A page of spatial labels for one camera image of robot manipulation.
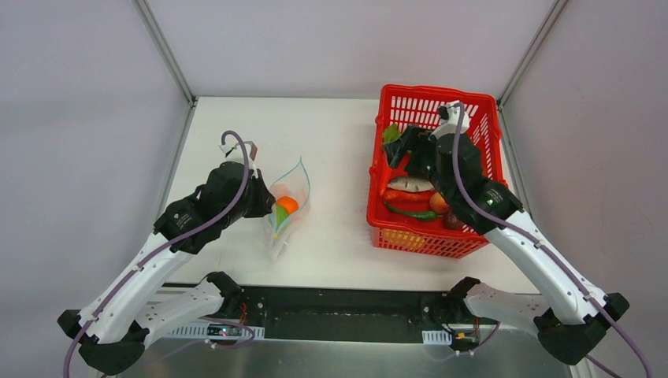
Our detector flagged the green chili pepper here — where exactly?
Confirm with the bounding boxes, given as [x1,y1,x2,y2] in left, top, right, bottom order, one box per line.
[384,202,441,221]

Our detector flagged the toy grey fish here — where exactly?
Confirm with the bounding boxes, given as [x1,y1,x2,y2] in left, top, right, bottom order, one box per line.
[387,176,434,193]

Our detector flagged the peach fruit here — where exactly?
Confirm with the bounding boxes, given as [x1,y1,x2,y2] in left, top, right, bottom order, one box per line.
[429,192,450,215]

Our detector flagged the orange tangerine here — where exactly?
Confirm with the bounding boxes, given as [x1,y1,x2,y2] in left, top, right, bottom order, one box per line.
[276,196,299,215]

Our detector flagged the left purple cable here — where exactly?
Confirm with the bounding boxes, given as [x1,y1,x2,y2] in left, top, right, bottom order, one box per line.
[62,130,251,378]

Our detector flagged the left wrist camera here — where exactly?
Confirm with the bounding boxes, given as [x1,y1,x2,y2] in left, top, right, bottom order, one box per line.
[219,141,258,171]

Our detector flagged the red chili pepper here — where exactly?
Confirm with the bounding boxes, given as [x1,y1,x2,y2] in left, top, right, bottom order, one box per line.
[382,189,434,203]

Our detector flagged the green lime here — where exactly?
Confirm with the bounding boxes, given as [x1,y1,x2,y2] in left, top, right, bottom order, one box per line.
[275,205,290,228]

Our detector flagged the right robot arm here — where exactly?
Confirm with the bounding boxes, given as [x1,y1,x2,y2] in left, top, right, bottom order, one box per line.
[381,125,629,365]

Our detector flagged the red plastic basket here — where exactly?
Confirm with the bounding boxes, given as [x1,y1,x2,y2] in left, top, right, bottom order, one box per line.
[366,84,506,259]

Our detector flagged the purple cable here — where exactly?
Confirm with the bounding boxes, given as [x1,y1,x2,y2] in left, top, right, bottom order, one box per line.
[62,130,251,378]
[451,102,655,378]

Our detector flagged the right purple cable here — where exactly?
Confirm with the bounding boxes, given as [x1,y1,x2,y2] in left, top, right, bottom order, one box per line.
[451,102,655,378]

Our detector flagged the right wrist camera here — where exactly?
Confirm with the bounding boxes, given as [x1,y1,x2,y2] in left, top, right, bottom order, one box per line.
[432,101,470,139]

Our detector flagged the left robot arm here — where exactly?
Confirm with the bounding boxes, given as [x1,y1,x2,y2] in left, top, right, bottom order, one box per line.
[58,161,275,376]

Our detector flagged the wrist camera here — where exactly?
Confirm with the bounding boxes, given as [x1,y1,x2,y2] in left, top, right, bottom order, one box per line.
[432,101,470,139]
[219,141,258,171]

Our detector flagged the dark purple passion fruit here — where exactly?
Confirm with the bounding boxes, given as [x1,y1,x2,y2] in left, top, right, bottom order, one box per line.
[443,210,464,230]

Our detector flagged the clear zip top bag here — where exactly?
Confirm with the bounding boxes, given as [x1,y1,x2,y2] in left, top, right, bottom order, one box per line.
[263,158,311,261]

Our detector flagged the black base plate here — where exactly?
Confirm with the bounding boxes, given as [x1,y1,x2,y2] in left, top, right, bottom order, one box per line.
[211,286,490,343]

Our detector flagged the green lettuce leaf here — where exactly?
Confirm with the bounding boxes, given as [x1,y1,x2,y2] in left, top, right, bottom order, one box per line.
[381,123,402,145]

